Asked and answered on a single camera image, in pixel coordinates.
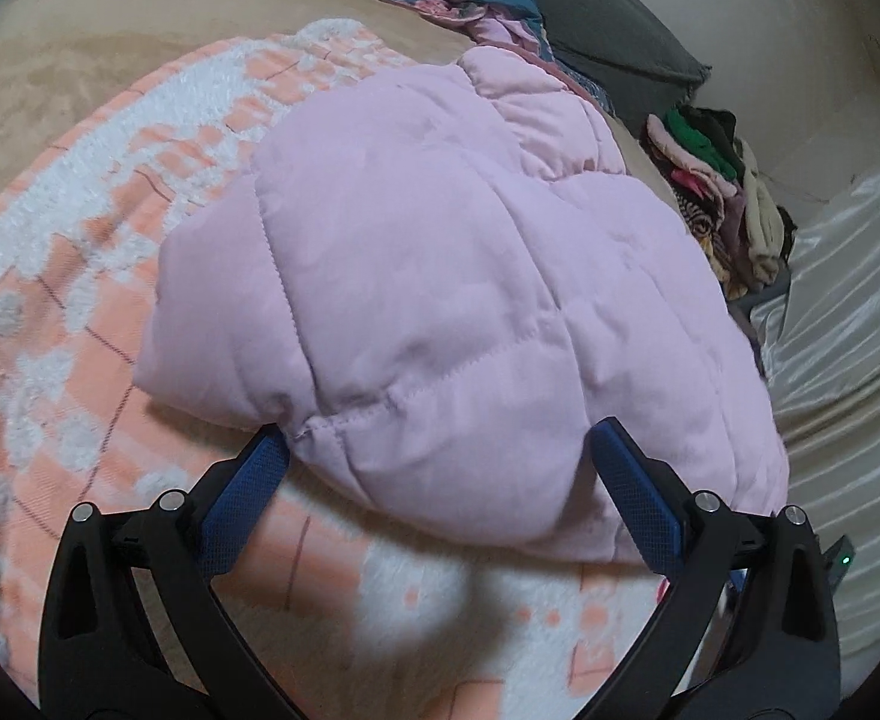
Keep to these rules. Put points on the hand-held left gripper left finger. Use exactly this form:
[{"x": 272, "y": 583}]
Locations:
[{"x": 241, "y": 499}]

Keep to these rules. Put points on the pile of mixed clothes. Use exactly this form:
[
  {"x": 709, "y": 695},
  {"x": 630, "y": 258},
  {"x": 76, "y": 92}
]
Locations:
[{"x": 717, "y": 180}]

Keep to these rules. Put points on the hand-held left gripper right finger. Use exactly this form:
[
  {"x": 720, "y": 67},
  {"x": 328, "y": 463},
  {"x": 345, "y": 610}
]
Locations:
[{"x": 635, "y": 487}]

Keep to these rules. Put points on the pink quilted jacket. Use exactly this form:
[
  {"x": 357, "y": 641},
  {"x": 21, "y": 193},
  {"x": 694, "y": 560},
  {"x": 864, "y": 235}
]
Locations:
[{"x": 440, "y": 300}]

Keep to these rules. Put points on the beige plush blanket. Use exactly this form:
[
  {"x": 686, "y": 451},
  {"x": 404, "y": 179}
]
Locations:
[{"x": 80, "y": 37}]

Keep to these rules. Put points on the orange and white checked blanket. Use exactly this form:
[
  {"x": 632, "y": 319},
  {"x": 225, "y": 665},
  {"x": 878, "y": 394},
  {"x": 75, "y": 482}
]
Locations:
[{"x": 80, "y": 360}]

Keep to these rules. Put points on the dark grey cushion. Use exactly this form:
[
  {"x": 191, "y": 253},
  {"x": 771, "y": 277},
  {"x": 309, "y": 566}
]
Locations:
[{"x": 612, "y": 30}]

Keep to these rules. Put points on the white satin sheet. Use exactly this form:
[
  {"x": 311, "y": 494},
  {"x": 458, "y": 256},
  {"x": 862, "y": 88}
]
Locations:
[{"x": 852, "y": 330}]

